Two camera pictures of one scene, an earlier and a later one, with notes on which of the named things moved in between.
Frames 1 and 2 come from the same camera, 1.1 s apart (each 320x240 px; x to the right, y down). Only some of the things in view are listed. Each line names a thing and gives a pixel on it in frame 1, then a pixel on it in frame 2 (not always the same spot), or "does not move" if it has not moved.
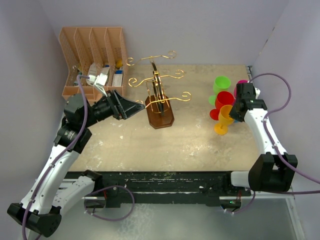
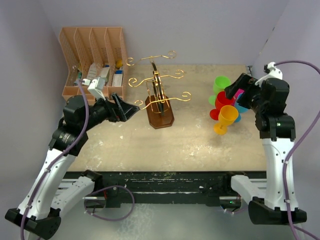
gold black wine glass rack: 160,109 does not move
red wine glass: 224,98 does not move
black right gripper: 233,114 → 244,82
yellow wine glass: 222,127 does not move
